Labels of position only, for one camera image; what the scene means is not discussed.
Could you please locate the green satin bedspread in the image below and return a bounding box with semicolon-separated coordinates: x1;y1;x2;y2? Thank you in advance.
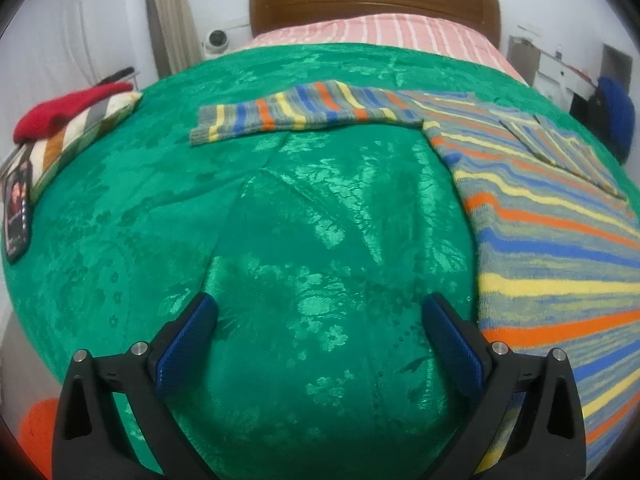
6;44;639;479

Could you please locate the white desk with drawer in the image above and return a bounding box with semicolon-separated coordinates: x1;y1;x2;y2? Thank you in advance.
506;36;596;112

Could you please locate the red knit garment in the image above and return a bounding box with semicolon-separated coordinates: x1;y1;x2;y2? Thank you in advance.
12;81;134;145

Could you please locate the beige curtain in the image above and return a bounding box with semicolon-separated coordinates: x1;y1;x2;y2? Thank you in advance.
145;0;203;79

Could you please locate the orange stool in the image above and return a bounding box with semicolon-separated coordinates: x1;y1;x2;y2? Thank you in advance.
18;398;58;479

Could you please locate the black smartphone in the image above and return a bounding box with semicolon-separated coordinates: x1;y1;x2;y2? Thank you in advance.
3;158;32;264

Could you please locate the blue garment on chair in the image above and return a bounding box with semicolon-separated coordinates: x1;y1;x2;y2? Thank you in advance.
598;76;636;165

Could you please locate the striped knit sweater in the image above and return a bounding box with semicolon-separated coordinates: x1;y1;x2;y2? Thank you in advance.
190;80;639;467

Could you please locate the pink striped bed sheet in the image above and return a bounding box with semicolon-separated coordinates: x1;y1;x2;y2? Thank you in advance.
244;13;524;82

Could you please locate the striped folded cloth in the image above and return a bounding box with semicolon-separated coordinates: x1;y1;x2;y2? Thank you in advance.
9;91;142;204

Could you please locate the small white fan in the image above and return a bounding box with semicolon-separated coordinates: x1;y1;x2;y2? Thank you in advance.
202;29;229;60

